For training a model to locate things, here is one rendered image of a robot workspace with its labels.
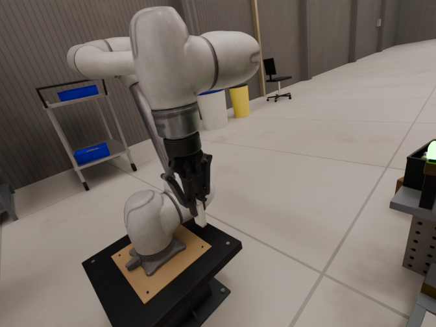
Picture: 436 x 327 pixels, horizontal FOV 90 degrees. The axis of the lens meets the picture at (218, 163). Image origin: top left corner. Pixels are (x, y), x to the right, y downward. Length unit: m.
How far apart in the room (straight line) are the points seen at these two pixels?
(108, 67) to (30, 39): 3.21
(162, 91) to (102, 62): 0.35
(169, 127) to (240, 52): 0.20
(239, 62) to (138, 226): 0.62
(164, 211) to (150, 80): 0.55
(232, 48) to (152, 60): 0.16
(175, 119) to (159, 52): 0.11
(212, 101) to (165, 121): 3.27
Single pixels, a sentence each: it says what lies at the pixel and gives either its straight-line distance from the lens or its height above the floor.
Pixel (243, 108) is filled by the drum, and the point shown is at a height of 0.16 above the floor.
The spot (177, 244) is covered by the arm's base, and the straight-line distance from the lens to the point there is 0.97.
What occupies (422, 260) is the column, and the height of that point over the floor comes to 0.08.
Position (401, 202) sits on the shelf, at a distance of 0.93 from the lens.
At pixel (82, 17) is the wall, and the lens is 4.11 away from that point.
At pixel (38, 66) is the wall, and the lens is 3.85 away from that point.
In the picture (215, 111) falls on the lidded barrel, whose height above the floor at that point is 0.31.
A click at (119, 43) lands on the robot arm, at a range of 0.95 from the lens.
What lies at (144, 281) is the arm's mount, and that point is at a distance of 0.94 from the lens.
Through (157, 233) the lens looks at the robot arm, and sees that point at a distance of 0.86.
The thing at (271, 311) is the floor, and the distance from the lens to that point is 1.12.
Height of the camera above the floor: 0.96
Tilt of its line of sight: 23 degrees down
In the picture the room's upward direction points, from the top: 12 degrees counter-clockwise
